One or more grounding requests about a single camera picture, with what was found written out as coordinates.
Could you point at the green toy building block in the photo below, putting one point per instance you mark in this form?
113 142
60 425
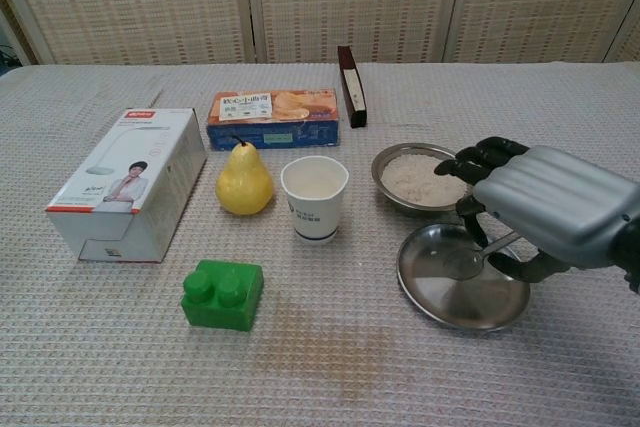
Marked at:
220 302

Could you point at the beige woven tablecloth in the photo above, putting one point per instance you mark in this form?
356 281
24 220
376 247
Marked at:
350 372

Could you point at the dark red narrow box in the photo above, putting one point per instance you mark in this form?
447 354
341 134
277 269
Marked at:
352 87

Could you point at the black and silver right hand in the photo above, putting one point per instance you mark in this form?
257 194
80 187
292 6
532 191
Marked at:
555 197

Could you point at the metal spoon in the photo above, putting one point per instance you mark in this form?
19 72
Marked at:
462 267

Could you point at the white paper cup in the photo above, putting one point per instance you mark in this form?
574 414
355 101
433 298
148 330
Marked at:
315 212

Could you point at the empty steel plate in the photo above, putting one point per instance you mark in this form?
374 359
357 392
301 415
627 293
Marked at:
450 304

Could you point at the orange and blue cookie box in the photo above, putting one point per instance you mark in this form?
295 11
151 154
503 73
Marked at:
270 112

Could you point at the steel bowl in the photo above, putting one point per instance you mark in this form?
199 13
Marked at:
395 204

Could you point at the yellow pear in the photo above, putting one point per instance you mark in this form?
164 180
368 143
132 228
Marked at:
245 182

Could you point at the white desk lamp box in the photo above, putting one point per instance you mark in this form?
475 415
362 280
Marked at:
125 172

